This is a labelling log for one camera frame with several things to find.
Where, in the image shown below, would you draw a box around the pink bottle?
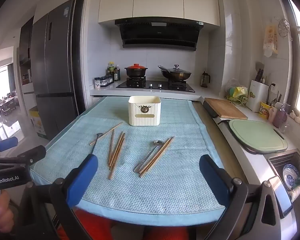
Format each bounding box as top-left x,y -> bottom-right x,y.
268,106 -> 278,123

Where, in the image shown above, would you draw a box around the black clay pot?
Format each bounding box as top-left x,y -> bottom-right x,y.
124,67 -> 147,79

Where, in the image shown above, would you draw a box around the dark tall cabinet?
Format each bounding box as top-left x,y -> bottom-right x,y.
18,17 -> 35,87

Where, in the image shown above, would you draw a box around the yellow and green plastic bags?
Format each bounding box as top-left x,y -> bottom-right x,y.
224,78 -> 249,106

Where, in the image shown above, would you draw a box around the yellow cardboard box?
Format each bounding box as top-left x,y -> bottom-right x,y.
29,106 -> 47,139

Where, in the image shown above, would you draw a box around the black door frame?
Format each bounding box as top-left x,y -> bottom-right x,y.
74,0 -> 90,113

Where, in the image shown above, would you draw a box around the white knife block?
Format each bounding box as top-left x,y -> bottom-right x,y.
246,79 -> 270,113

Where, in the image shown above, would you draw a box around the purple soap dispenser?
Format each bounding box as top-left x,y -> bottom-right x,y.
275,102 -> 291,130

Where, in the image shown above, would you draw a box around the kitchen knives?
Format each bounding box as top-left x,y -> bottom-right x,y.
254,62 -> 266,83

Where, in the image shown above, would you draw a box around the blue patterned plate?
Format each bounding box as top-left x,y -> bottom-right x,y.
282,163 -> 300,191

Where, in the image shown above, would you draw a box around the black range hood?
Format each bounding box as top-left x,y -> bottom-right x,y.
115,18 -> 206,52

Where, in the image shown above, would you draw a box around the dark metal wok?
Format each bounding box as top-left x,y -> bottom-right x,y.
158,65 -> 192,81

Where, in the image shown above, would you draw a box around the glass french press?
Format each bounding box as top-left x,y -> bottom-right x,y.
200,71 -> 211,88

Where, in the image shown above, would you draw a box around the wooden chopstick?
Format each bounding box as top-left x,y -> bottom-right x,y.
109,133 -> 126,180
139,137 -> 175,178
108,129 -> 115,166
111,132 -> 125,171
139,136 -> 174,175
89,122 -> 123,146
110,131 -> 124,168

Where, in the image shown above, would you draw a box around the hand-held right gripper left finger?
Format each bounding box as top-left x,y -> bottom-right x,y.
16,154 -> 99,240

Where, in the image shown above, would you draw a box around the grey refrigerator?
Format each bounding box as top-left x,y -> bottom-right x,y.
30,0 -> 78,140

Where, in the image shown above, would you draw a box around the steel sink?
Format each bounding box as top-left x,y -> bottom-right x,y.
263,149 -> 300,205

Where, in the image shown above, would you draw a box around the green cutting board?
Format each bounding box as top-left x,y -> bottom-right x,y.
228,119 -> 289,153

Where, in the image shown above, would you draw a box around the red trousers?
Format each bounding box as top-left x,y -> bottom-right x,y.
57,208 -> 198,240

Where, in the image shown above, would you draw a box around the wooden cutting board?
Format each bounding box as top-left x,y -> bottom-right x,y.
204,97 -> 248,120

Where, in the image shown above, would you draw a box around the smartphone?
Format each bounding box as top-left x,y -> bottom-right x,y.
268,176 -> 294,218

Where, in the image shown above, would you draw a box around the white dishes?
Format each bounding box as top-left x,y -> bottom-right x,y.
288,179 -> 300,203

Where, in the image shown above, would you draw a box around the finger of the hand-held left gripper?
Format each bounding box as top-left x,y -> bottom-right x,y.
0,145 -> 47,167
0,137 -> 19,153

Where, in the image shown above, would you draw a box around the light blue woven mat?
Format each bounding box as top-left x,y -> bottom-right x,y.
30,96 -> 226,222

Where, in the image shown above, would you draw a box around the hanging metal steamer rack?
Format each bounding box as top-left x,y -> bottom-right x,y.
274,17 -> 293,41

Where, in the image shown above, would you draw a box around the person's left hand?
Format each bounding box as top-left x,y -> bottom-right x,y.
0,190 -> 14,233

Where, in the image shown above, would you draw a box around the dining table and chairs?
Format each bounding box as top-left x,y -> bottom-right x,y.
0,92 -> 18,116

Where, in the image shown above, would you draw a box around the yellow printed cup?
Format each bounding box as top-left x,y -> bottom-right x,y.
259,101 -> 272,120

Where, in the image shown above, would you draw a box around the garlic bulbs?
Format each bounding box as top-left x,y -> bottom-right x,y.
290,110 -> 300,126

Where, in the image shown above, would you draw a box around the hanging printed bag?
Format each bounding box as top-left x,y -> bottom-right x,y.
263,24 -> 279,58

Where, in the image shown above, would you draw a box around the black gas stove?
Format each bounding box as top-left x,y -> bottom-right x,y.
116,78 -> 196,92

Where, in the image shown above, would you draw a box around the cream ribbed utensil holder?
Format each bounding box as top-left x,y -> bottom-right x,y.
128,95 -> 162,126

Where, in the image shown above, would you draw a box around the glass wok lid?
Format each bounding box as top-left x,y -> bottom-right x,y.
165,64 -> 188,74

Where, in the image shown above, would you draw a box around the dark utensils in cup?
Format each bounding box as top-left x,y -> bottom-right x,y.
271,91 -> 283,107

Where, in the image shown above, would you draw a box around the white wall cabinet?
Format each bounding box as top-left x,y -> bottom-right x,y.
98,0 -> 221,27

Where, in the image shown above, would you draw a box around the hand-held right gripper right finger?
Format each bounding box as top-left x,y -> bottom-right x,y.
199,154 -> 282,240

